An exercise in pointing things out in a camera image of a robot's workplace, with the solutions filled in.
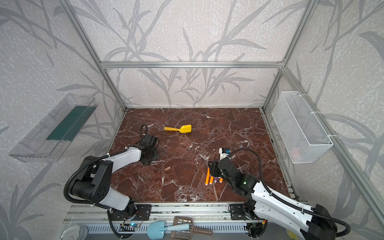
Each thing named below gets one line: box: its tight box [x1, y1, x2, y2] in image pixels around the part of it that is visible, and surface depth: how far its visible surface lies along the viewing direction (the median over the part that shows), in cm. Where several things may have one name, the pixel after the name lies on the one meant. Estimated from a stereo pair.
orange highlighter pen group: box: [205, 167, 210, 186], surface depth 86 cm
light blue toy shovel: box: [147, 221, 190, 240], surface depth 70 cm
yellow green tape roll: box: [285, 228, 299, 240], surface depth 66 cm
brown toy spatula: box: [171, 216, 213, 240], surface depth 70 cm
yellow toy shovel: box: [163, 124, 192, 134], surface depth 108 cm
